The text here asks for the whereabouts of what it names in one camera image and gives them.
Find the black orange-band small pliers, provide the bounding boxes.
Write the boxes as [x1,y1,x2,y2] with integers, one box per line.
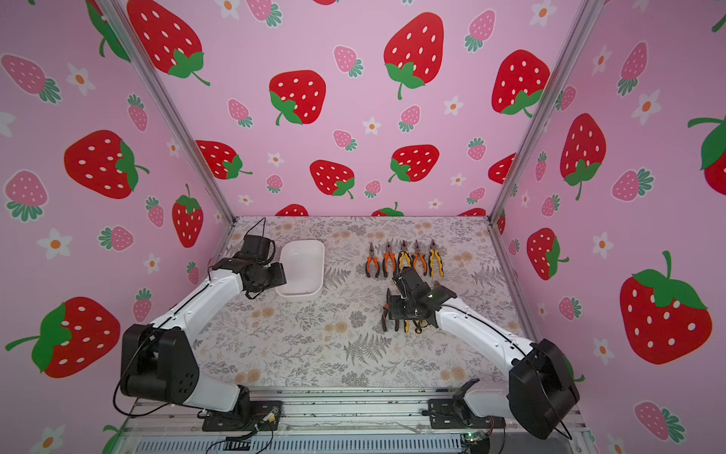
[381,305,389,332]

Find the orange black long-nose pliers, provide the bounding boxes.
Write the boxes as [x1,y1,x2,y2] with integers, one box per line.
[411,240,428,275]

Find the white plastic storage box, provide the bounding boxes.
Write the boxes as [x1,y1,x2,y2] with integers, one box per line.
[275,239,325,302]

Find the orange black pliers large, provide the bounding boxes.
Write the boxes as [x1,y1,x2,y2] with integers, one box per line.
[382,242,397,278]

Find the orange handled pliers small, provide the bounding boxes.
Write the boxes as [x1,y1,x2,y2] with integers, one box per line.
[364,243,381,278]

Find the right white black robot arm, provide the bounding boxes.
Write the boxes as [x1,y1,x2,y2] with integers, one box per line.
[384,286,580,440]

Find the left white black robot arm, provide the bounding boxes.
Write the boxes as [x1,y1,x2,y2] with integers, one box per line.
[115,258,287,418]

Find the yellow black pliers large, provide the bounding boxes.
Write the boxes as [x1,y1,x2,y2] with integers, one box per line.
[397,240,412,272]

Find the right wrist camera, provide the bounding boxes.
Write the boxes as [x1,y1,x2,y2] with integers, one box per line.
[394,267,431,300]

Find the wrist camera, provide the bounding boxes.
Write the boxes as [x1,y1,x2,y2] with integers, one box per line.
[237,235,276,266]
[394,267,431,300]

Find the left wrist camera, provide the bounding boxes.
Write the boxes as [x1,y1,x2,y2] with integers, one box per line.
[237,235,276,266]

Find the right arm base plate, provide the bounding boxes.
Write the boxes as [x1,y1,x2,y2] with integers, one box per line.
[422,398,506,429]

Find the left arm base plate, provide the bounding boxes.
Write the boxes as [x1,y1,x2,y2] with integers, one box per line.
[202,400,283,432]

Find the aluminium rail frame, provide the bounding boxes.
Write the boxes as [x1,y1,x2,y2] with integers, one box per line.
[110,388,609,453]

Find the left aluminium corner post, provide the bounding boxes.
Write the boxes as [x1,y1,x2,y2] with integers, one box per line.
[98,0,236,225]

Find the aluminium corner post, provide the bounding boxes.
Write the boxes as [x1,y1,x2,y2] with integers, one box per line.
[489,0,604,227]
[98,0,236,225]

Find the right aluminium corner post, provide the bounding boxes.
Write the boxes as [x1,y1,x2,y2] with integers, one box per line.
[489,0,604,227]

